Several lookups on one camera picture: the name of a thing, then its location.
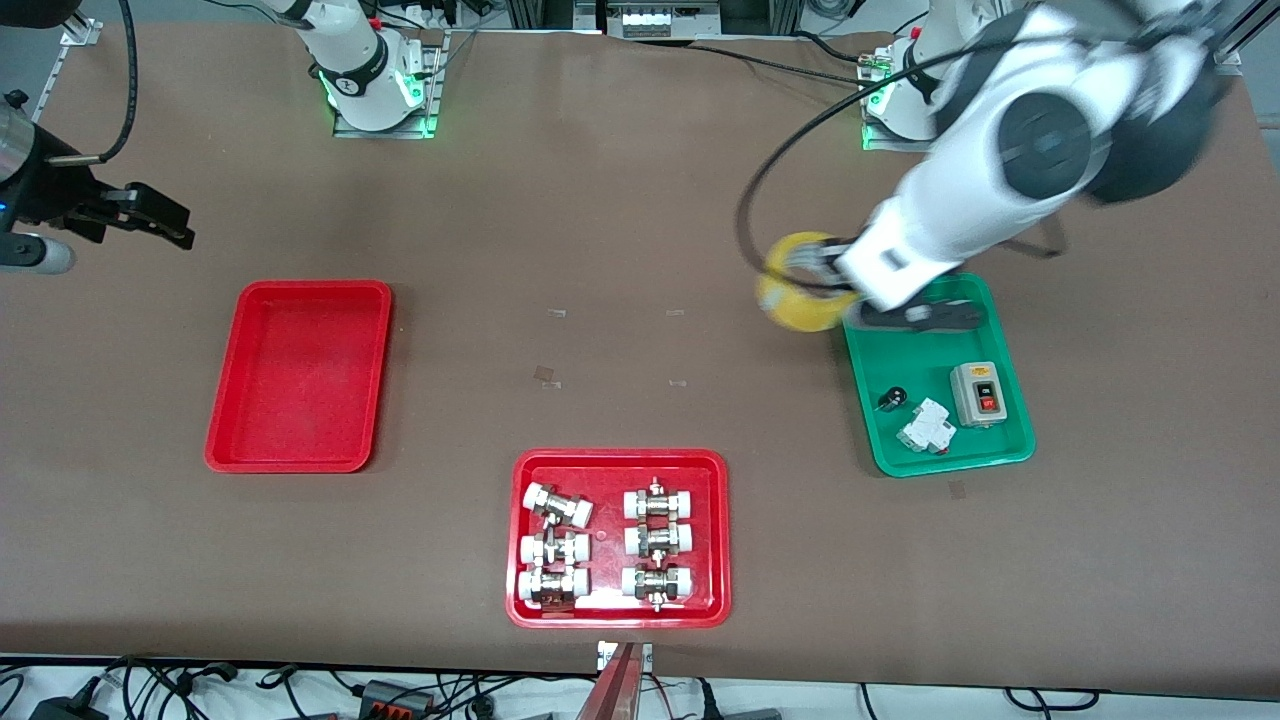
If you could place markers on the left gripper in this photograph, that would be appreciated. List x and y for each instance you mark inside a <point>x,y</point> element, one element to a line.
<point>826,263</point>

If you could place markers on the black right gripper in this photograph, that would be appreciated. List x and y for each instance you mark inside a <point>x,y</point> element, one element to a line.
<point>45,195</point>

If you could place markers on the yellow tape roll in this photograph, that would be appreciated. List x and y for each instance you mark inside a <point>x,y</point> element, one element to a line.
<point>790,316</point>

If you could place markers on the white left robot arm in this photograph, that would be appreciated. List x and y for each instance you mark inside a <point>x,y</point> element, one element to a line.
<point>1000,170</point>

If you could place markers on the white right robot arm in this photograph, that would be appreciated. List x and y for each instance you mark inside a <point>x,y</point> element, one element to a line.
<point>355,60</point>

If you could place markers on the red plastic tray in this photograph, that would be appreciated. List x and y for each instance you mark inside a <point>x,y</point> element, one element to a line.
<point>610,610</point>
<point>300,380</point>

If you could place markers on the green plastic tray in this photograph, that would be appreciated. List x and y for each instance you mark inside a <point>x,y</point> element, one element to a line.
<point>930,460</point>

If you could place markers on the small black knob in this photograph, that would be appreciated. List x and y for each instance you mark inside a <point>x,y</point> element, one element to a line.
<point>890,400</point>

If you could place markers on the white circuit breaker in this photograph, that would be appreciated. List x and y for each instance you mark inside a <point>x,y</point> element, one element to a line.
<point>925,428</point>

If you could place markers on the steel pipe fitting white caps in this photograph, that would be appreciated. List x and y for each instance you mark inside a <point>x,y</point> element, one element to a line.
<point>560,505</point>
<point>657,583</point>
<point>552,586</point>
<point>658,503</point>
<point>658,540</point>
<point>555,549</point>

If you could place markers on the grey power strip box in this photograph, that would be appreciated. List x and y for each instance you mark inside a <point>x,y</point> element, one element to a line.
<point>650,20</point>

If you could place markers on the reddish metal bar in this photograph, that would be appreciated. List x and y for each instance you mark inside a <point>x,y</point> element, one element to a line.
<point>612,695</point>

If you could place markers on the black power adapter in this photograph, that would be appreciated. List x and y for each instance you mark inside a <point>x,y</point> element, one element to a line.
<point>70,708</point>

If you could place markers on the black adapter orange stripes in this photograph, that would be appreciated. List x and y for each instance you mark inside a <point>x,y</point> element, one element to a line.
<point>395,697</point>

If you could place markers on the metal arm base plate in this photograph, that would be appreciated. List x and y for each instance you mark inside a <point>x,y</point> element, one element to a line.
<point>875,140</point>
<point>432,90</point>

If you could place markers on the aluminium extrusion rail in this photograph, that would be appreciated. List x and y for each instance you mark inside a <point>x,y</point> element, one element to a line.
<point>65,65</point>
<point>1240,40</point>

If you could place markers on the grey push button switch box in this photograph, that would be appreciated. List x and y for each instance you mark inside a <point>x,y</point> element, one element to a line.
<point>977,395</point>

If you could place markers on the white metal bracket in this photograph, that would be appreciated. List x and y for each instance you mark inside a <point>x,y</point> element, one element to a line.
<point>604,655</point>

